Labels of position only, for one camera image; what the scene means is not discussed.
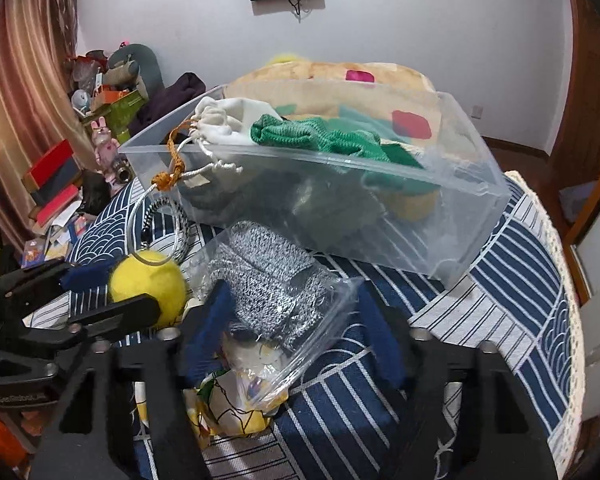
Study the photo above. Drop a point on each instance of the red flat box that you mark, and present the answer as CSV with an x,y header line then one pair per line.
x,y
55,170

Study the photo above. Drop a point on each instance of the pink rabbit figurine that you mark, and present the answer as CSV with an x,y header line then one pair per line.
x,y
105,147

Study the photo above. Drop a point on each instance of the colourful patchwork blanket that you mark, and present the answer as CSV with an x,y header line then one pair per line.
x,y
398,103

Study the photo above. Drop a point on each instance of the grey plush toy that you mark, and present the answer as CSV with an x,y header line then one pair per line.
x,y
134,65

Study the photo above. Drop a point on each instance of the pink striped curtain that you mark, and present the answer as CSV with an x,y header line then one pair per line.
x,y
37,39

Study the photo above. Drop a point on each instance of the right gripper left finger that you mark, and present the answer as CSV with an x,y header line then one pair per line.
x,y
202,330

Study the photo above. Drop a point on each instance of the dark purple garment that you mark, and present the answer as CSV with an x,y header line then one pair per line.
x,y
186,88

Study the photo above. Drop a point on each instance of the grey knit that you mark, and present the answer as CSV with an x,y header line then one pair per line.
x,y
287,307

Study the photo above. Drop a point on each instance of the clear plastic storage box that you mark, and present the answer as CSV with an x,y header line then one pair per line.
x,y
433,220

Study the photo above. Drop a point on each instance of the yellow plush item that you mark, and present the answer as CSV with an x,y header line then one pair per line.
x,y
284,58

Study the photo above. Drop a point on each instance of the green cardboard box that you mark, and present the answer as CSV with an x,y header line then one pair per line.
x,y
118,115

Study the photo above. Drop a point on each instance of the green knitted cloth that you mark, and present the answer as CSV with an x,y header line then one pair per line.
x,y
316,134

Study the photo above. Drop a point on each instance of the brown wooden door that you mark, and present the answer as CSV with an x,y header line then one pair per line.
x,y
575,158

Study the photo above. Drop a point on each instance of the navy white patterned tablecloth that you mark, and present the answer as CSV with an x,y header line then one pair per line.
x,y
494,384

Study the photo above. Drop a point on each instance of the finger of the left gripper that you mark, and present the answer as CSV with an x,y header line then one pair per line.
x,y
46,281
112,322

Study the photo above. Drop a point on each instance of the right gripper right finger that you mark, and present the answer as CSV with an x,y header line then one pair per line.
x,y
385,347

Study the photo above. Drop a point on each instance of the white drawstring pouch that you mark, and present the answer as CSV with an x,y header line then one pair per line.
x,y
213,123

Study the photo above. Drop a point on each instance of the yellow tennis ball with cord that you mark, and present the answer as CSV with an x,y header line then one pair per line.
x,y
145,271

